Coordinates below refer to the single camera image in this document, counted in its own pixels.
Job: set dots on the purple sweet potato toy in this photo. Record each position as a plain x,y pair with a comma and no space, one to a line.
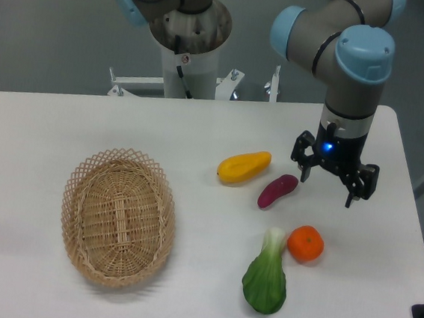
276,189

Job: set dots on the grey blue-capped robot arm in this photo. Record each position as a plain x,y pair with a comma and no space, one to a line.
344,44

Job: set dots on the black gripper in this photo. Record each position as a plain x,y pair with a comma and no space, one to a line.
337,148

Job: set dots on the white metal base frame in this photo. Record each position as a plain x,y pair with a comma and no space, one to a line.
226,88

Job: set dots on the green bok choy toy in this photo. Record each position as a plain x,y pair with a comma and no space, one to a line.
264,282

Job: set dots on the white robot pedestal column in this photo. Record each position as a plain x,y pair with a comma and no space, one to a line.
190,46

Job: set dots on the orange tangerine toy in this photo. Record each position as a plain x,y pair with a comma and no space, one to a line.
305,244

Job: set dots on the yellow papaya toy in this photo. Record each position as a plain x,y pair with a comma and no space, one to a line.
243,167

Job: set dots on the woven wicker basket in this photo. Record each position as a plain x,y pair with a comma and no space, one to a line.
117,218

